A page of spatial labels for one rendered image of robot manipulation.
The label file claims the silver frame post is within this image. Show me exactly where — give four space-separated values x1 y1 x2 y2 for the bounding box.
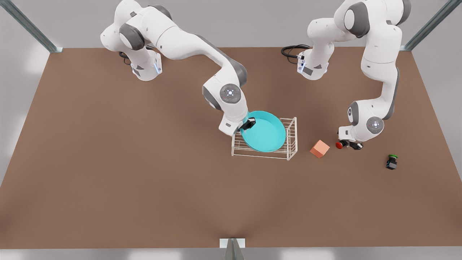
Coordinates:
400 0 462 52
219 238 246 260
0 0 63 53

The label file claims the black cable loop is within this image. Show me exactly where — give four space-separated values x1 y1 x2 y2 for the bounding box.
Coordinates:
281 44 311 65
118 45 155 66

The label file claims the orange cube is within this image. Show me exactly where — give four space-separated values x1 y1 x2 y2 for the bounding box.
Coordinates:
310 140 330 159

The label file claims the teal plate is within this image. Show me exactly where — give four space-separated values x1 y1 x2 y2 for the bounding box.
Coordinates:
240 110 287 153

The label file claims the white wire shelf rack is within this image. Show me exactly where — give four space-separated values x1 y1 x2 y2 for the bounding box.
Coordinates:
231 117 298 161

